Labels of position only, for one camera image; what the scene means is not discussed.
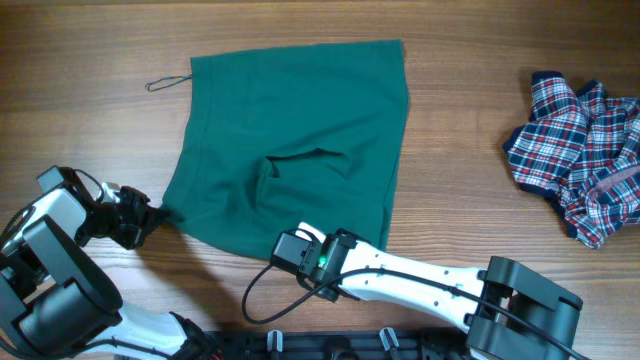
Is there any dark green cloth garment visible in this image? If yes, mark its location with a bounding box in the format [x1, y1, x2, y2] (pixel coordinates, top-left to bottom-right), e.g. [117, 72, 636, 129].
[162, 40, 409, 259]

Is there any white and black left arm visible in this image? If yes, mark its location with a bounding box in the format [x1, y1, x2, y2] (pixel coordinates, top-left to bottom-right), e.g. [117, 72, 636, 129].
[1, 181, 220, 359]

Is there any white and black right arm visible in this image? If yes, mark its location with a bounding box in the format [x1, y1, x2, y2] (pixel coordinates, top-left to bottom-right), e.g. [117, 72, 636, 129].
[295, 224, 583, 359]

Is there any plaid red blue shirt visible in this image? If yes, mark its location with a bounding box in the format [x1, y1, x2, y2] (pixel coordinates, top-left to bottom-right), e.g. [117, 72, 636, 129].
[502, 71, 639, 249]

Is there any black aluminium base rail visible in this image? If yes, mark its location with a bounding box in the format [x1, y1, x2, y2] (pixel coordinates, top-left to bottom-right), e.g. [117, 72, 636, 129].
[210, 328, 471, 360]

